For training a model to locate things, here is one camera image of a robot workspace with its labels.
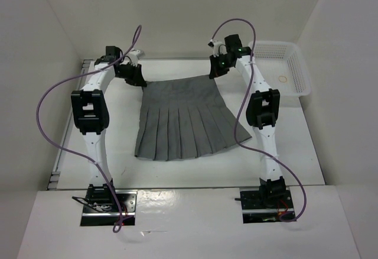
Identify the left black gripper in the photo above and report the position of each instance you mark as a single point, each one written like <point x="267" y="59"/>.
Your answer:
<point x="136" y="78"/>

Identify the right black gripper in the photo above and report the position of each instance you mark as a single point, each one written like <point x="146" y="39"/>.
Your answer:
<point x="215" y="71"/>

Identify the grey pleated skirt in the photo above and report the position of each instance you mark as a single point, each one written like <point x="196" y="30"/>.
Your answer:
<point x="183" y="119"/>

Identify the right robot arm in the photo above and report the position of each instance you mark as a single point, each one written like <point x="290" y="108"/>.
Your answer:
<point x="262" y="108"/>

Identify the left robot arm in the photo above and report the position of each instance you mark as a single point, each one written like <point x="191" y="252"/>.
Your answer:
<point x="91" y="118"/>

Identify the white plastic basket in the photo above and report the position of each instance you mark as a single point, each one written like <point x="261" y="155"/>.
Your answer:
<point x="277" y="58"/>

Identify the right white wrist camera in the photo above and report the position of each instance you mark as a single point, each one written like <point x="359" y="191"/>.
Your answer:
<point x="218" y="47"/>

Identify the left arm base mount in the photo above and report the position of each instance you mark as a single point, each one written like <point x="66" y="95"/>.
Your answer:
<point x="118" y="208"/>

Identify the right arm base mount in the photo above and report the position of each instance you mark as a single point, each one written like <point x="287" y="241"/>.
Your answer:
<point x="255" y="210"/>

